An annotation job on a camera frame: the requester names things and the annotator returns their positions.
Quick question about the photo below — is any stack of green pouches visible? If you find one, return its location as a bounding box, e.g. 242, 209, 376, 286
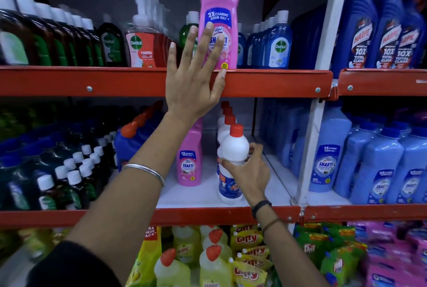
293, 223, 367, 287

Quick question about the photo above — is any silver bangle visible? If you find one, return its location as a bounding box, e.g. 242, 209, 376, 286
121, 163, 166, 188

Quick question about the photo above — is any row of small blue bottles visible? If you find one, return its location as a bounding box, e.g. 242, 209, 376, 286
237, 10, 293, 70

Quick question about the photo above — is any red metal shelf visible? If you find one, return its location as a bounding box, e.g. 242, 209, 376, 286
0, 0, 427, 287

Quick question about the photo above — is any black shirt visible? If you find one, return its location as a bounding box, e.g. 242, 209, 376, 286
26, 240, 123, 287

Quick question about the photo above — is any stack of yellow pouches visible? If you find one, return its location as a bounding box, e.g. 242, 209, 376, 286
229, 224, 274, 287

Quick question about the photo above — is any row of green-capped bottles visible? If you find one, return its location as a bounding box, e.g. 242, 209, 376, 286
0, 100, 67, 144

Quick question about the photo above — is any row of red pump bottles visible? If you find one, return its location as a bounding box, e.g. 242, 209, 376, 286
125, 0, 176, 68

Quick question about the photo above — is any person's left forearm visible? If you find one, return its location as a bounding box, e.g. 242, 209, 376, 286
66, 111, 199, 287

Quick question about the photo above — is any person's right forearm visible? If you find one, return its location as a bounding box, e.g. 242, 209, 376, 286
252, 205, 331, 287

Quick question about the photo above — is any row of teal bottles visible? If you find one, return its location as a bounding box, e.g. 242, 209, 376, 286
0, 123, 73, 211

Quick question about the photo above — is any black wristband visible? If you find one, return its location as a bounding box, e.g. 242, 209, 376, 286
250, 199, 273, 220

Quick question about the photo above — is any row of brown bottles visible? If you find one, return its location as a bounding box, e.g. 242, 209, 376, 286
0, 0, 105, 67

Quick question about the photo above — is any brown thread bracelet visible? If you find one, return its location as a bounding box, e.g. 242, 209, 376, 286
261, 218, 283, 234

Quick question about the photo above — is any dark green bottle white cap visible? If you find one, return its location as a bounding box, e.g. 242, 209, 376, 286
97, 13, 127, 67

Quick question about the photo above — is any person's left hand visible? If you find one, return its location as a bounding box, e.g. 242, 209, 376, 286
165, 22, 227, 128

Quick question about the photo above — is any row of light blue bottles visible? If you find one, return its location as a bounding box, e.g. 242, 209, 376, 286
258, 98, 427, 206

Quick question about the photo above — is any stack of pink pouches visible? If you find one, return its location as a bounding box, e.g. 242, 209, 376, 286
346, 220, 427, 287

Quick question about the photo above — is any group of small dark bottles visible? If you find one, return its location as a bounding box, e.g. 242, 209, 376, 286
36, 130, 118, 211

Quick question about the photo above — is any person's right hand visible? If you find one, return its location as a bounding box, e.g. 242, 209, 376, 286
220, 142, 271, 207

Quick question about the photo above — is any row of navy bottles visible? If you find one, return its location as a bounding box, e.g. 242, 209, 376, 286
113, 100, 165, 171
290, 0, 427, 70

